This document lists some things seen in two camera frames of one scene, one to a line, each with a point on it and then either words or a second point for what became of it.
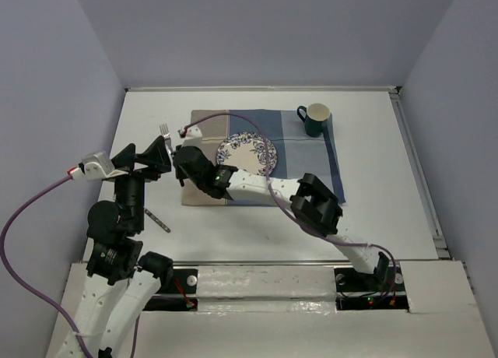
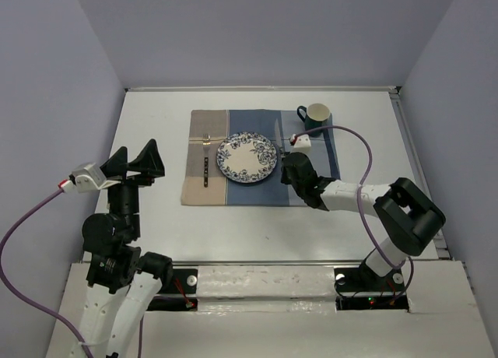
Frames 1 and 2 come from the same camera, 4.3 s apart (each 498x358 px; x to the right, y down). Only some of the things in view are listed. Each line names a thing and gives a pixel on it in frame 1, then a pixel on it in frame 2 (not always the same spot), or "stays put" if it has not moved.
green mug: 316,116 stays put
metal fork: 167,138 -> 206,141
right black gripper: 180,172 -> 284,176
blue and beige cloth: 299,154 stays put
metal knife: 159,222 -> 278,139
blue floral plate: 247,151 stays put
